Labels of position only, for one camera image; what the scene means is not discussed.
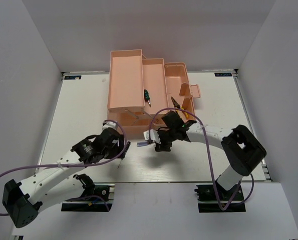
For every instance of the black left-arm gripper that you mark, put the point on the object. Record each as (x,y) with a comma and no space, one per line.
(117,148)

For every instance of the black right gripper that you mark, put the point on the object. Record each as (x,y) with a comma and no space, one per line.
(162,146)

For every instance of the yellow black long-nose pliers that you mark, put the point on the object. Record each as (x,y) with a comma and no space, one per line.
(178,106)

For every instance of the green stubby screwdriver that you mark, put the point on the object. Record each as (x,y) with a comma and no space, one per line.
(147,97)

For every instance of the pink plastic toolbox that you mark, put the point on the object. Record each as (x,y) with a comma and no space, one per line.
(141,89)

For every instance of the green black tester screwdriver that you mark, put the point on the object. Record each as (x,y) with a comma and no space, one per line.
(126,149)

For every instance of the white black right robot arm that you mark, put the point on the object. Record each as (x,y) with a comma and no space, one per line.
(242,149)

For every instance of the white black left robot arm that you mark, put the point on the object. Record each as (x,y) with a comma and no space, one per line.
(62,181)

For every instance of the blue table label right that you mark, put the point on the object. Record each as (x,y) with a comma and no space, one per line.
(223,74)

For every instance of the blue table label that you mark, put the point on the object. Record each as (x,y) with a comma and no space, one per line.
(72,77)
(223,74)

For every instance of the blue table label left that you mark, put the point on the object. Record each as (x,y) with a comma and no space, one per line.
(72,77)

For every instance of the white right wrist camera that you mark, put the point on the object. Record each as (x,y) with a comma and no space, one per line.
(151,135)

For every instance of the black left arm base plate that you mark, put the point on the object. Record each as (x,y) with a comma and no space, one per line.
(98,200)

